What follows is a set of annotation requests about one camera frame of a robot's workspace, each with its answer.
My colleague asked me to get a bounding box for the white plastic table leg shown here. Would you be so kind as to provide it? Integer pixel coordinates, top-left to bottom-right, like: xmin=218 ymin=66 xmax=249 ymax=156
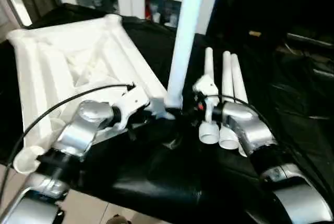
xmin=218 ymin=51 xmax=240 ymax=150
xmin=231 ymin=53 xmax=251 ymax=158
xmin=197 ymin=48 xmax=220 ymax=146
xmin=166 ymin=0 xmax=223 ymax=110

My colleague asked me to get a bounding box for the black right camera cable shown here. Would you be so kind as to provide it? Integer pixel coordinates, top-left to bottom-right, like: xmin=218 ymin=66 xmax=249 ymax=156
xmin=206 ymin=93 xmax=295 ymax=151

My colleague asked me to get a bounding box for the black camera cable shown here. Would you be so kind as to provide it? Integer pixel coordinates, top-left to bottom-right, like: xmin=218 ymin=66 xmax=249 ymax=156
xmin=0 ymin=82 xmax=134 ymax=201
xmin=206 ymin=93 xmax=295 ymax=151

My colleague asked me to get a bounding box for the grey robot foot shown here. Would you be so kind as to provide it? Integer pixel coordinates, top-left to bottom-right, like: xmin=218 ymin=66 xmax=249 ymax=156
xmin=108 ymin=215 xmax=130 ymax=224

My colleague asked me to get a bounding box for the black plastic mat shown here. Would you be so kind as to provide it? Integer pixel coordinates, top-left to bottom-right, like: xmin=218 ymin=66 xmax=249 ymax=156
xmin=0 ymin=2 xmax=334 ymax=224

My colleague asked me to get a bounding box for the black left camera cable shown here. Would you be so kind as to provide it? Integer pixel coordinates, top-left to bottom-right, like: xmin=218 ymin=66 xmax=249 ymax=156
xmin=0 ymin=82 xmax=134 ymax=201

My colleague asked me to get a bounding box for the white plastic table top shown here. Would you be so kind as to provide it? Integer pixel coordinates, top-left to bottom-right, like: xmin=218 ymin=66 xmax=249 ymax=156
xmin=6 ymin=14 xmax=176 ymax=175

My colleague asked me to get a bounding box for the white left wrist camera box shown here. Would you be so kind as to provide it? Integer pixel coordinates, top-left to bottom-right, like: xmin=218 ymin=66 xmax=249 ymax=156
xmin=112 ymin=82 xmax=151 ymax=133

